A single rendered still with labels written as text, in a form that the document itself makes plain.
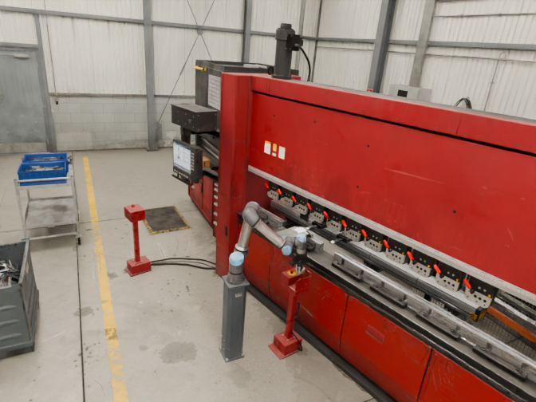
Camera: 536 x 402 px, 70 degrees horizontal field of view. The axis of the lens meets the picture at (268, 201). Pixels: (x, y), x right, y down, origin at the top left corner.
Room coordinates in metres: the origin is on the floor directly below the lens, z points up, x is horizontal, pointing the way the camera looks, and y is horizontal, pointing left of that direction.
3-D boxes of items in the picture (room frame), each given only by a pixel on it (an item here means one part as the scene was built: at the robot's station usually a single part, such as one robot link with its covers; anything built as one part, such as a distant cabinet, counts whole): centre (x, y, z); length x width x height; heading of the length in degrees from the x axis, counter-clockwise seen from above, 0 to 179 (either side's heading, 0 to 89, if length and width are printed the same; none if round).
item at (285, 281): (2.79, -0.29, 0.75); 0.20 x 0.16 x 0.18; 36
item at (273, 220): (3.66, 0.01, 0.92); 0.50 x 0.06 x 0.10; 41
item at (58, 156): (4.76, 2.94, 0.92); 0.50 x 0.36 x 0.18; 118
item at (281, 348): (2.77, -0.27, 0.06); 0.25 x 0.20 x 0.12; 126
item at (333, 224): (2.96, -0.60, 1.26); 0.15 x 0.09 x 0.17; 41
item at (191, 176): (3.79, 0.85, 1.42); 0.45 x 0.12 x 0.36; 43
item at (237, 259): (2.67, 0.21, 0.94); 0.13 x 0.12 x 0.14; 173
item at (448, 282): (2.21, -1.25, 1.26); 0.15 x 0.09 x 0.17; 41
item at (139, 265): (3.85, 1.47, 0.41); 0.25 x 0.20 x 0.83; 131
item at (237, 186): (4.09, 0.16, 1.15); 0.85 x 0.25 x 2.30; 131
